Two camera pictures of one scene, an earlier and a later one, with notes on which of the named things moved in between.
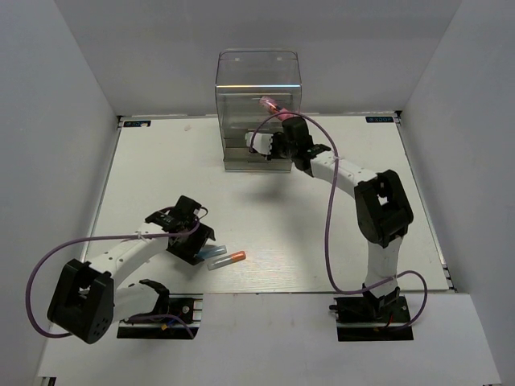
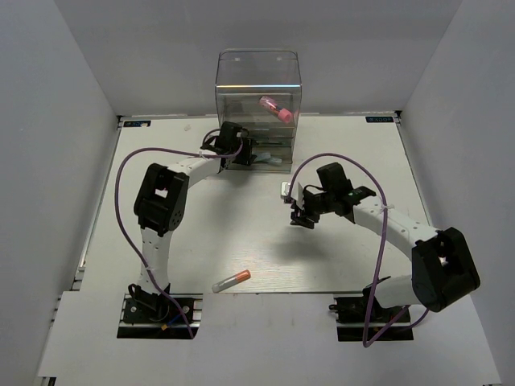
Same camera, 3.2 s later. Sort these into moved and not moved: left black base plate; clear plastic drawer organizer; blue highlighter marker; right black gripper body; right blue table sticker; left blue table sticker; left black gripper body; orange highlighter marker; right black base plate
Moved: orange highlighter marker; blue highlighter marker; right black gripper body; left black gripper body
Not moved: clear plastic drawer organizer; right blue table sticker; left blue table sticker; left black base plate; right black base plate
